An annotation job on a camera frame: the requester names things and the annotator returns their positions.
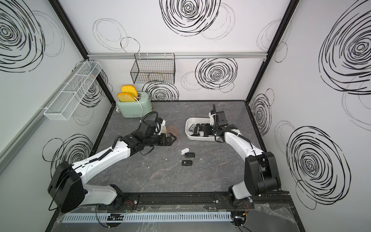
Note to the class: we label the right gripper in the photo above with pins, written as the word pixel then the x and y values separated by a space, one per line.
pixel 206 130

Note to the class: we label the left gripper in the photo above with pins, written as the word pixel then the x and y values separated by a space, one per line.
pixel 164 142

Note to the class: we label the silver bmw key fob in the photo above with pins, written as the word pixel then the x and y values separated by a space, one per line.
pixel 192 128

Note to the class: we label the white storage box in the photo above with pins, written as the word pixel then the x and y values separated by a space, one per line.
pixel 191 121

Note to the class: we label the white key fob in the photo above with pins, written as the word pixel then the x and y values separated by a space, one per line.
pixel 185 150

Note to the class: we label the black three-button key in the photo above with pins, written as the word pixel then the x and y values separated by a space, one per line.
pixel 190 155

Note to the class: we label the black vw key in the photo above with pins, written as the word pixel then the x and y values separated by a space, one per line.
pixel 187 162

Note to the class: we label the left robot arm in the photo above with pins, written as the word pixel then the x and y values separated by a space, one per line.
pixel 69 186

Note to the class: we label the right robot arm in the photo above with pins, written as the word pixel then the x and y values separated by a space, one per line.
pixel 261 173

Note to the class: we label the pink translucent cup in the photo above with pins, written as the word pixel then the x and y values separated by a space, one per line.
pixel 173 129

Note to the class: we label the clear jar with grain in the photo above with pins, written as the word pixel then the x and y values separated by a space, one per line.
pixel 163 129

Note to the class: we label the mint green toaster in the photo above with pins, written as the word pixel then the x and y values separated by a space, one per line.
pixel 136 109

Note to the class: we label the rear yellow toast slice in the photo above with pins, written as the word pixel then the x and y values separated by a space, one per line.
pixel 130 90

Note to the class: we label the yellow toast slice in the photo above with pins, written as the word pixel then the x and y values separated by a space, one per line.
pixel 126 97
pixel 130 90

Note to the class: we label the front yellow toast slice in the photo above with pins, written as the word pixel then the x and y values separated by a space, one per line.
pixel 126 97

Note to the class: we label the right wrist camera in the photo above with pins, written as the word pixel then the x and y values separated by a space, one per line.
pixel 213 116

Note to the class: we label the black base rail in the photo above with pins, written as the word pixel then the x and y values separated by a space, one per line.
pixel 218 200

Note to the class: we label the black wire basket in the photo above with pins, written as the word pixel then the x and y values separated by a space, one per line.
pixel 151 67

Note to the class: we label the white mesh wall shelf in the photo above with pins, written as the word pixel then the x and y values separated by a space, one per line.
pixel 73 91

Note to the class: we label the white slotted cable duct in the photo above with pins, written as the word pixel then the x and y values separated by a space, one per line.
pixel 147 217

